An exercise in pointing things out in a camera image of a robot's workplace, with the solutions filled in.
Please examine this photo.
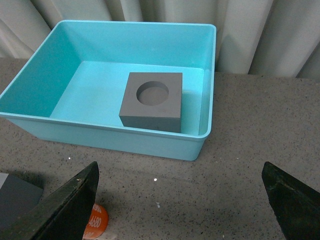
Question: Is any gray block with round hole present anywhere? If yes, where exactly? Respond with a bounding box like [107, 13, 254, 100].
[119, 72, 183, 133]

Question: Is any orange cylinder with white numbers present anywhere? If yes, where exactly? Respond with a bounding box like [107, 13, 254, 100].
[82, 203, 109, 240]

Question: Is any camera right gripper black left finger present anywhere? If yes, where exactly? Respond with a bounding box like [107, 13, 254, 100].
[0, 161, 99, 240]

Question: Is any gray block with square hole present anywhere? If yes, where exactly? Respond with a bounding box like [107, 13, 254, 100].
[0, 173, 43, 228]

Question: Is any white curtain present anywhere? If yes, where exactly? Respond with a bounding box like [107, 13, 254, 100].
[0, 0, 320, 80]

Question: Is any light blue plastic box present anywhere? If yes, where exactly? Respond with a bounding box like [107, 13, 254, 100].
[0, 20, 217, 161]

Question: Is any camera right gripper black right finger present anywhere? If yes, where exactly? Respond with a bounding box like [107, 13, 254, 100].
[261, 161, 320, 240]

